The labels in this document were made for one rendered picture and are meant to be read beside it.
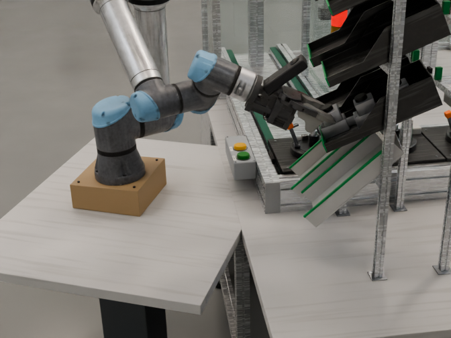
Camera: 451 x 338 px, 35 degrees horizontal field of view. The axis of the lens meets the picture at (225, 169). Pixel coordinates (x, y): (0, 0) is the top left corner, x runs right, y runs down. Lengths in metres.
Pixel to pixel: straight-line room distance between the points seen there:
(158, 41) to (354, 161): 0.63
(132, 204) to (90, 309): 1.19
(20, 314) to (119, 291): 1.51
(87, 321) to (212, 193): 1.14
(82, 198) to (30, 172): 2.37
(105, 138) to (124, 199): 0.19
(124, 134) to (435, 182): 0.92
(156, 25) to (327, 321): 0.91
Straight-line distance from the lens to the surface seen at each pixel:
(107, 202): 2.11
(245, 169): 2.16
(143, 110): 1.67
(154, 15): 1.96
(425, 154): 2.23
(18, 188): 4.33
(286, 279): 1.79
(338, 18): 2.26
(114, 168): 2.07
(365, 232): 2.00
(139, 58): 1.74
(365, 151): 1.81
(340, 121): 1.71
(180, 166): 2.37
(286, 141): 2.26
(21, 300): 3.34
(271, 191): 2.03
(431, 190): 2.19
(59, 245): 2.00
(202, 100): 1.73
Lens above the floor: 1.88
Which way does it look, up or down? 26 degrees down
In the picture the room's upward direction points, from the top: 2 degrees counter-clockwise
